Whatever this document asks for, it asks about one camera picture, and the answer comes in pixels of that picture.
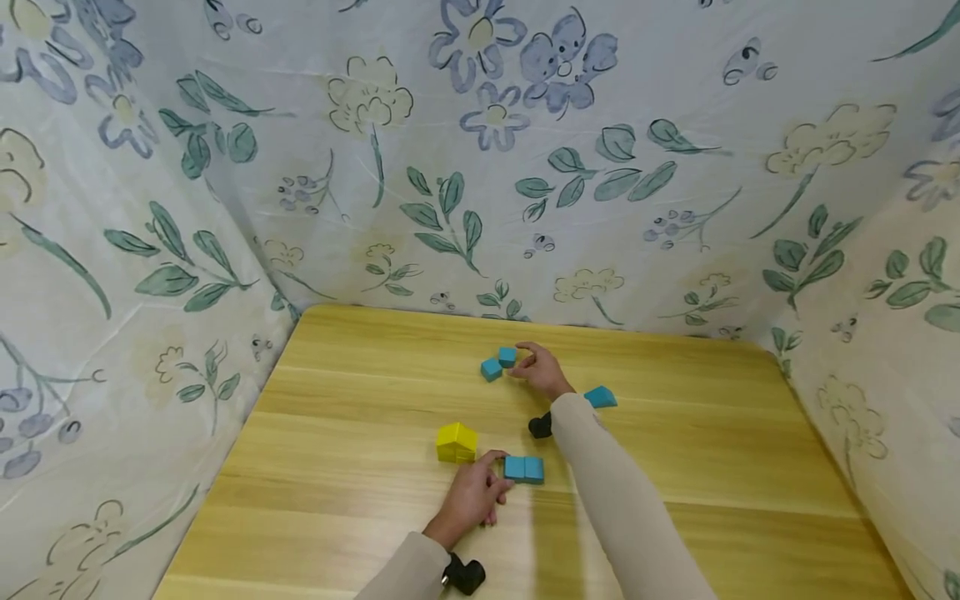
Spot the yellow block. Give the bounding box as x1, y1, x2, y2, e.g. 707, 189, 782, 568
436, 422, 479, 465

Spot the person's left hand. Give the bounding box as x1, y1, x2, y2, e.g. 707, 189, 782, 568
422, 450, 517, 551

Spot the person's left forearm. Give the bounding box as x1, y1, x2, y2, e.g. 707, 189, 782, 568
353, 531, 453, 600

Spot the person's right hand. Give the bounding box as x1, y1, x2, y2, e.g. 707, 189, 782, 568
507, 342, 578, 403

